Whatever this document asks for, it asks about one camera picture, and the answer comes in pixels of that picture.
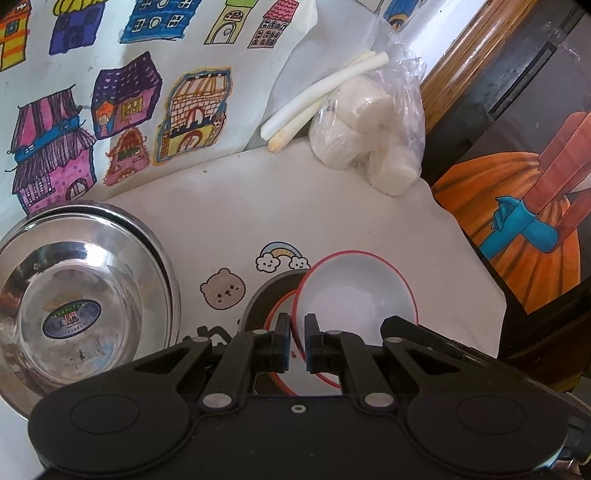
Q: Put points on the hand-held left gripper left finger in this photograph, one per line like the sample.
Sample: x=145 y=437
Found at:
x=281 y=344

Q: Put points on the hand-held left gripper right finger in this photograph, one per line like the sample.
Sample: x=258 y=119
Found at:
x=315 y=344

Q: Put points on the white floral ceramic bowl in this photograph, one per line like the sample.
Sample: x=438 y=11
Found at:
x=355 y=295
x=284 y=304

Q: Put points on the steel bowl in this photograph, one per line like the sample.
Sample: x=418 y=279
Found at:
x=258 y=300

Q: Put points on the plain steel plate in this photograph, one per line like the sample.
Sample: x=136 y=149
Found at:
x=172 y=282

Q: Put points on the steel plate with oval sticker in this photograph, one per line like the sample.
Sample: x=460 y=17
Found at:
x=69 y=277

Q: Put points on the white printed tablecloth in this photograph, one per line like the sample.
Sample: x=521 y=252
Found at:
x=323 y=194

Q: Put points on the thin white leek stalk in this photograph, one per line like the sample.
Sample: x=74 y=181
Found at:
x=288 y=134

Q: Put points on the plastic bag of steamed buns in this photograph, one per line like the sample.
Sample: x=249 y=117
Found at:
x=369 y=120

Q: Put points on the thick white leek stalk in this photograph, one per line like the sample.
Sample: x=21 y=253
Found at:
x=314 y=94

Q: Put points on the orange dress painting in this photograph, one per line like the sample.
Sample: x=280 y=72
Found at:
x=531 y=198

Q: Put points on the colourful houses drawing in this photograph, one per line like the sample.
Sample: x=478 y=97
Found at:
x=138 y=115

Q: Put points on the wooden door frame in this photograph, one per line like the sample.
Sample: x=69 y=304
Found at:
x=466 y=60

